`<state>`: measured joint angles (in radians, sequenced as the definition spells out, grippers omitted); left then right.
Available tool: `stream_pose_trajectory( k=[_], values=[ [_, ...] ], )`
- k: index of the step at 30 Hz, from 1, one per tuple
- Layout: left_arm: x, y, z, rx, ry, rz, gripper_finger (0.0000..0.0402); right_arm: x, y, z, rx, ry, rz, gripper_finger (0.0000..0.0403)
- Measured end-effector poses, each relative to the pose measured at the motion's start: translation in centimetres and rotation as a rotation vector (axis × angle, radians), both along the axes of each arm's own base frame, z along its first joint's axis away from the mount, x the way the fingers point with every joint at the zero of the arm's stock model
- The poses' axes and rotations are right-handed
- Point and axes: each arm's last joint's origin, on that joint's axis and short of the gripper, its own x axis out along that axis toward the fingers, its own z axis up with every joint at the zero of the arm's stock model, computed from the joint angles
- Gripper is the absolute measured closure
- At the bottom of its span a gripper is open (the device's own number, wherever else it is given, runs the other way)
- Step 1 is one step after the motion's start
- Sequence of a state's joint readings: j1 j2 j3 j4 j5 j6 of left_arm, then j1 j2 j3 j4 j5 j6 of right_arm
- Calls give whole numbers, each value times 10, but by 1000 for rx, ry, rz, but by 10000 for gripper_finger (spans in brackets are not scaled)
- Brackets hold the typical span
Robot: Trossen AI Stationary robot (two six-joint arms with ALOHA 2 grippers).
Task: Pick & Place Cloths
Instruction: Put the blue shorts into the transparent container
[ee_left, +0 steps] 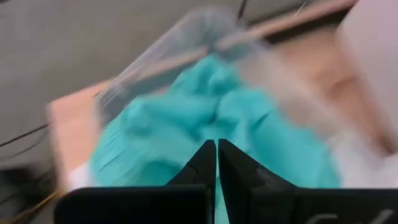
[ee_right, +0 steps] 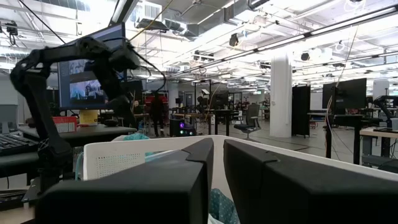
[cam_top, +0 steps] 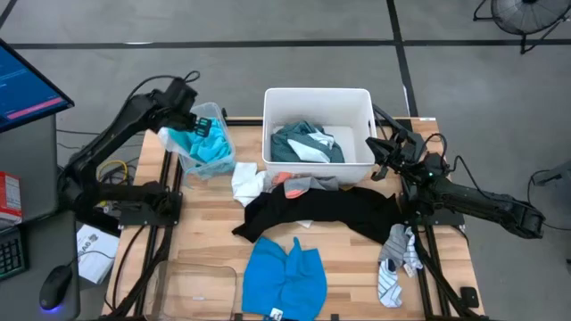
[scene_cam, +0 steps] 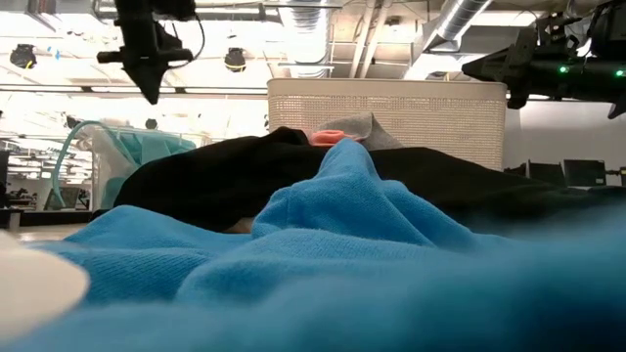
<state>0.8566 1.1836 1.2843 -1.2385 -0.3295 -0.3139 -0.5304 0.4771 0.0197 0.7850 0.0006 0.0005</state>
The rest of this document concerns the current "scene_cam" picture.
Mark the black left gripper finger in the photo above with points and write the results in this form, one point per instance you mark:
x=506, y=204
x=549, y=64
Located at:
x=155, y=78
x=139, y=75

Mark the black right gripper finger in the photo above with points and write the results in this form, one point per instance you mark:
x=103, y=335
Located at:
x=496, y=78
x=494, y=62

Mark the black cloth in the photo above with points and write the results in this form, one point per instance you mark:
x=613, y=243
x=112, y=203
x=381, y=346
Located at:
x=220, y=181

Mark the grey cloth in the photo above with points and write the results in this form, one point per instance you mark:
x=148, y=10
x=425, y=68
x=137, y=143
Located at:
x=362, y=126

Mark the pink cloth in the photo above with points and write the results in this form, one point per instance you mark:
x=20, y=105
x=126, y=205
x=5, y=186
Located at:
x=327, y=138

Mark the bright blue terry cloth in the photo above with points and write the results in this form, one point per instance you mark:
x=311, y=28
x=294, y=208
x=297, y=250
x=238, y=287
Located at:
x=342, y=244

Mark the white ribbed cloth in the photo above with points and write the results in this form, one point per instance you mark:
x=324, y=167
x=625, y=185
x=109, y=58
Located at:
x=34, y=288

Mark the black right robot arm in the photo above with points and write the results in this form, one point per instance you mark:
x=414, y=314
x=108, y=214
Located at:
x=609, y=29

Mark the teal cloth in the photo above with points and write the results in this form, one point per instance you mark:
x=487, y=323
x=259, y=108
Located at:
x=156, y=146

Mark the white perforated plastic basket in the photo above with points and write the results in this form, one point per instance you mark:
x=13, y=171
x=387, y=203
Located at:
x=440, y=122

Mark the teal curved tube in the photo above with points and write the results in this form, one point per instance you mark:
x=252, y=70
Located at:
x=84, y=125

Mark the small clear plastic container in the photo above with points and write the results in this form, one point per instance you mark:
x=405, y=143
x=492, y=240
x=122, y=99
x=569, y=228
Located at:
x=105, y=166

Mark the dark background monitor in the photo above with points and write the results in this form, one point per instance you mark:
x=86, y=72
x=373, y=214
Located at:
x=584, y=172
x=547, y=173
x=62, y=199

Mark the slanted silver ceiling duct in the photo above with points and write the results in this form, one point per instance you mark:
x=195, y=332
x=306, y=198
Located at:
x=460, y=19

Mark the black ceiling camera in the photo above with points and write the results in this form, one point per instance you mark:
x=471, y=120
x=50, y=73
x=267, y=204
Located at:
x=23, y=56
x=235, y=59

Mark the ribbed silver ceiling duct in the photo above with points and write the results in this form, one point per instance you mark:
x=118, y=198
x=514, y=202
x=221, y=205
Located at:
x=305, y=34

